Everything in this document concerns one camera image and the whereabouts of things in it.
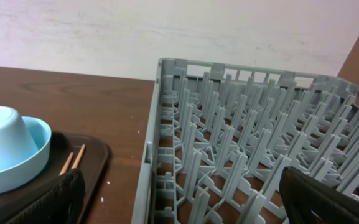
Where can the right wooden chopstick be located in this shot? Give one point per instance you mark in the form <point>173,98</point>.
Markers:
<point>79,156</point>

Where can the dark brown serving tray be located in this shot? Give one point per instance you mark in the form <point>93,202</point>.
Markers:
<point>91,165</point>

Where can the light blue bowl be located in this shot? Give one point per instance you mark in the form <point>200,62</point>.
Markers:
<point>24,172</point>

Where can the light blue cup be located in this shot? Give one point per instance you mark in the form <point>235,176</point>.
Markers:
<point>16,143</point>

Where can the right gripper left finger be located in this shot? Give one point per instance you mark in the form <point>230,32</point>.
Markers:
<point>58,201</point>

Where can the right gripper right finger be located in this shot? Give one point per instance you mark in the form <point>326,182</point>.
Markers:
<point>307,200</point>

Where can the grey dishwasher rack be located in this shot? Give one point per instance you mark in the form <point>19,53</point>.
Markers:
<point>220,135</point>

